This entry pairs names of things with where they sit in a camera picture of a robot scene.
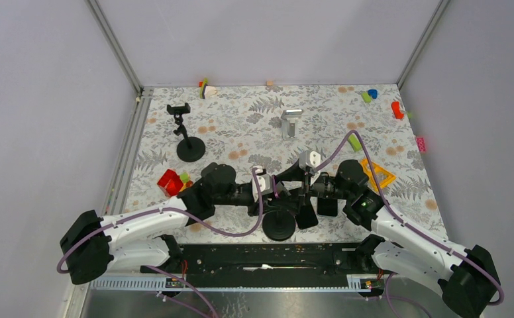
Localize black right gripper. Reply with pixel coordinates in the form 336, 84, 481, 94
270, 158, 351, 213

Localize purple-edged smartphone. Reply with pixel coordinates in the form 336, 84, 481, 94
271, 175, 290, 199

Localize black smartphone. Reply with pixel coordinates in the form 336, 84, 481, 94
295, 205, 319, 230

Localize blue-edged smartphone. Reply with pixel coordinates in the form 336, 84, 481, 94
316, 197, 338, 217

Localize black phone stand with phone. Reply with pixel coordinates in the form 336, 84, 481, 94
262, 199, 301, 242

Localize black round-base phone stand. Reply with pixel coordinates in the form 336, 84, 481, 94
166, 103, 206, 162

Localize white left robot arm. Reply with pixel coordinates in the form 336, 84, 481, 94
56, 162, 276, 285

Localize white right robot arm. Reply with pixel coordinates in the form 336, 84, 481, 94
272, 160, 504, 317

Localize silver metal phone stand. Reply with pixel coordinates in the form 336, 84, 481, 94
281, 109, 303, 140

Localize floral patterned mat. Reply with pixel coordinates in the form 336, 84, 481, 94
124, 84, 446, 238

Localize green toy block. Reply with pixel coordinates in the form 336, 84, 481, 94
348, 134, 362, 152

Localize red toy car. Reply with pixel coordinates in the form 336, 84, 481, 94
156, 169, 193, 197

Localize stacked coloured blocks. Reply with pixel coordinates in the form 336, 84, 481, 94
199, 78, 218, 99

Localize lime green block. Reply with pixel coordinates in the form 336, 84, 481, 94
361, 91, 372, 103

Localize blue heart block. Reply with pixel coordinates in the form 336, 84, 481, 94
367, 89, 378, 99

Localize red curved block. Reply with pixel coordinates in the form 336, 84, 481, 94
391, 101, 405, 120

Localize pink lego brick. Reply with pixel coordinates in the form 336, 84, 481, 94
415, 136, 427, 153

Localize yellow triangular plastic frame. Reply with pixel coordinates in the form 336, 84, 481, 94
360, 158, 396, 190

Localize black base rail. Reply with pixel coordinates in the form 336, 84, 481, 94
139, 240, 401, 290

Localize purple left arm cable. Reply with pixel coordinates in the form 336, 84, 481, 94
56, 167, 265, 318

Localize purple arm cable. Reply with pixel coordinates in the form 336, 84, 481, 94
314, 129, 505, 318
56, 167, 265, 318

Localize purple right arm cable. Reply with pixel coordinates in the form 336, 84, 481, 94
314, 129, 505, 318

